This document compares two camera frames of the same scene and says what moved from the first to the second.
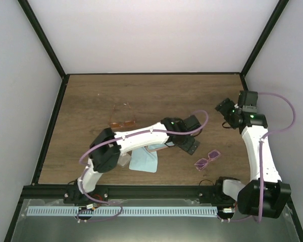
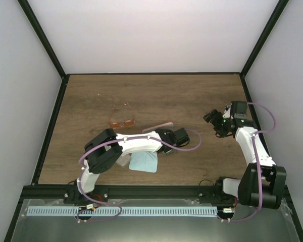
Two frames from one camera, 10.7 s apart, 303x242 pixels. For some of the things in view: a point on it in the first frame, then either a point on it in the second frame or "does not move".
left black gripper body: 185,145 → 167,152
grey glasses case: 124,160 does not move
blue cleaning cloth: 142,160 does not move
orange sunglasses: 126,123 does not move
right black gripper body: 230,115 → 220,126
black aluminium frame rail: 192,191 does not move
